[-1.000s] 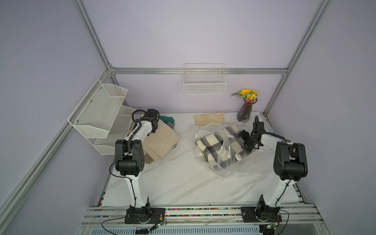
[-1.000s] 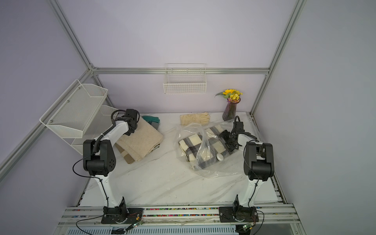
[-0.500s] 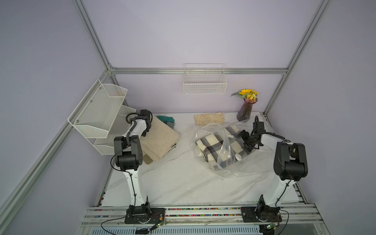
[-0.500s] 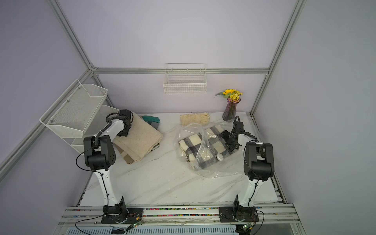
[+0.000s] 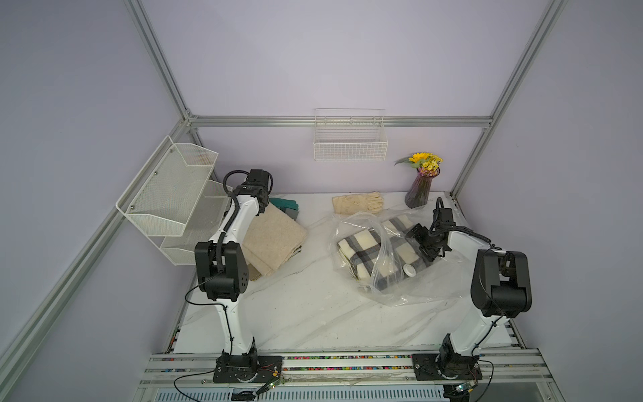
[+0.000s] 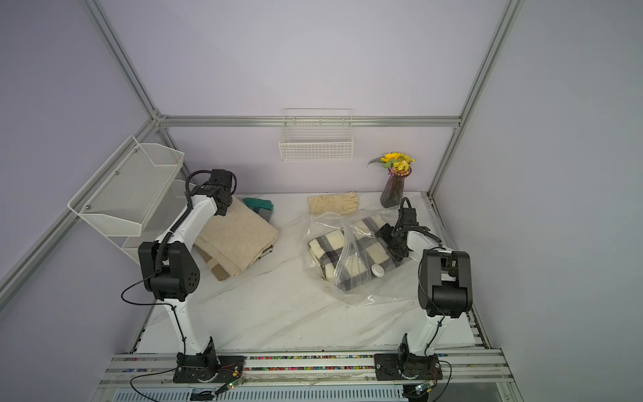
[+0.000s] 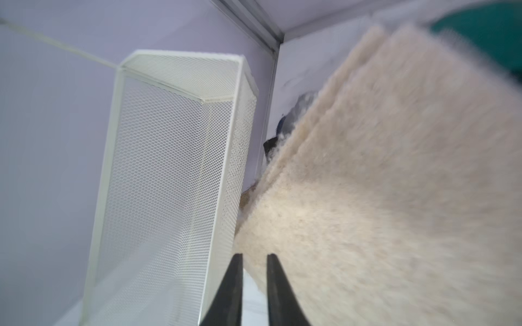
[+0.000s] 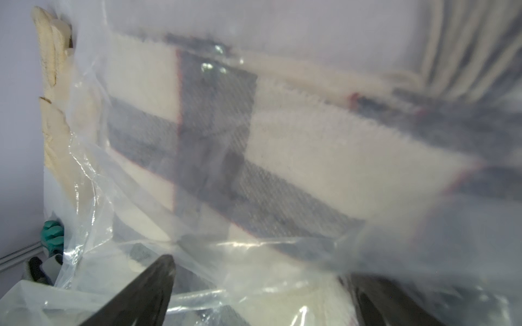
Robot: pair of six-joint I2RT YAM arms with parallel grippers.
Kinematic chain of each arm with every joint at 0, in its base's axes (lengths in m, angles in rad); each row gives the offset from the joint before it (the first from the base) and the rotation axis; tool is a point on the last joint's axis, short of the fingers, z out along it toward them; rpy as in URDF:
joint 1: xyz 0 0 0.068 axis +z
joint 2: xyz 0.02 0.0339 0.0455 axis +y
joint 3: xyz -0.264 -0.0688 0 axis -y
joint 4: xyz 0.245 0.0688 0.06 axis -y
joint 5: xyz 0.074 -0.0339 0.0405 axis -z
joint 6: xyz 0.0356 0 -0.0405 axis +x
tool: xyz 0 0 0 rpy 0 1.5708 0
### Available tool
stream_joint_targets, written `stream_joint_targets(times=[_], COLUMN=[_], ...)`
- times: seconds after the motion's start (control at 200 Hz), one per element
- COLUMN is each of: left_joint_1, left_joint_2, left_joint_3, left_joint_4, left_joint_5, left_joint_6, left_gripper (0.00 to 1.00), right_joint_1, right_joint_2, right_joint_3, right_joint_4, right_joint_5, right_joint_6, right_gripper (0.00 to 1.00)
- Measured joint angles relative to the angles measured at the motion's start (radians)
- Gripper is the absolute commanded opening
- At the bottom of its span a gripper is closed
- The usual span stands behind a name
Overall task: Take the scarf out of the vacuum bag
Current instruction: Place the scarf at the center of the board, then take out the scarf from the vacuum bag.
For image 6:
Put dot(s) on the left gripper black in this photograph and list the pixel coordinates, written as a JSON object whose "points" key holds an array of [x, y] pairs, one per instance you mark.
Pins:
{"points": [[223, 212]]}

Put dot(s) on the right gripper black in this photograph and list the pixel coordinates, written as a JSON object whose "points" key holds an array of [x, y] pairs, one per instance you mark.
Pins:
{"points": [[385, 233]]}

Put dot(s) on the clear plastic vacuum bag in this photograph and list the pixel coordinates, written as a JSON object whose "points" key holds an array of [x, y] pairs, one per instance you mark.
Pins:
{"points": [[398, 285]]}

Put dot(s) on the cream knitted scarf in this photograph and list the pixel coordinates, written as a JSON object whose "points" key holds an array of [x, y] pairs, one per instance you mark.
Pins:
{"points": [[238, 239]]}

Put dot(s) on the beige brown striped scarf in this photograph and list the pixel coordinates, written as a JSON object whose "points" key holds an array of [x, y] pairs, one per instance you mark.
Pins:
{"points": [[216, 266]]}

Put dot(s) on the dark grey garment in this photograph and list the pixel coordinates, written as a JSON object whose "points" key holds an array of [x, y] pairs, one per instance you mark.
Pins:
{"points": [[264, 213]]}

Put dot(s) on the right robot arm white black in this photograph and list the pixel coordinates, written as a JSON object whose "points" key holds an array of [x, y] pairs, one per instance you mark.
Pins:
{"points": [[444, 277]]}

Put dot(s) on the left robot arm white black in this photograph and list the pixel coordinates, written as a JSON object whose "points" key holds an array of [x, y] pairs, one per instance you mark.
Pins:
{"points": [[169, 270]]}

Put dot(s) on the white vacuum bag valve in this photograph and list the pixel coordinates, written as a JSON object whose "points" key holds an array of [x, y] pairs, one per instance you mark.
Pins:
{"points": [[378, 270]]}

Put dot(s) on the cream plaid fringed scarf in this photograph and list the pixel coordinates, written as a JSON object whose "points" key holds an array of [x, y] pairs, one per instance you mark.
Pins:
{"points": [[344, 255]]}

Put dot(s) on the purple glass vase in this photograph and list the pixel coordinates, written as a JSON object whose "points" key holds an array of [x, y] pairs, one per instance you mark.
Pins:
{"points": [[394, 190]]}

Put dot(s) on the green work glove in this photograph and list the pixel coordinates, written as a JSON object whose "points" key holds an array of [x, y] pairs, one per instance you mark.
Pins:
{"points": [[257, 204]]}

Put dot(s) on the beige leather gloves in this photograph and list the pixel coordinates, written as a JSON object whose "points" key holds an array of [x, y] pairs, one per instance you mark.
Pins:
{"points": [[342, 204]]}

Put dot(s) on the yellow flower bouquet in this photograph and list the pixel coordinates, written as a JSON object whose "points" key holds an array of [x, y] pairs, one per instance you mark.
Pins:
{"points": [[397, 163]]}

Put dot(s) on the white mesh two-tier shelf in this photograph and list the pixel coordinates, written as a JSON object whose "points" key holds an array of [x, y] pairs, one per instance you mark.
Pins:
{"points": [[135, 196]]}

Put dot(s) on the white wire wall basket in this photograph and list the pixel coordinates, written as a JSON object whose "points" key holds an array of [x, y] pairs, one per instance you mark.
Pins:
{"points": [[322, 135]]}

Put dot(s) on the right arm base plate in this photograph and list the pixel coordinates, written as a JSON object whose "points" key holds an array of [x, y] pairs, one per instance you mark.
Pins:
{"points": [[391, 366]]}

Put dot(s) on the aluminium mounting rail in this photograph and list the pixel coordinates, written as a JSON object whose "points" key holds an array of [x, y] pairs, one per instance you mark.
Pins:
{"points": [[470, 365]]}

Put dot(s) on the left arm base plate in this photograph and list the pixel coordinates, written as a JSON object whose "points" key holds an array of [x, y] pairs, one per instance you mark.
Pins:
{"points": [[197, 369]]}

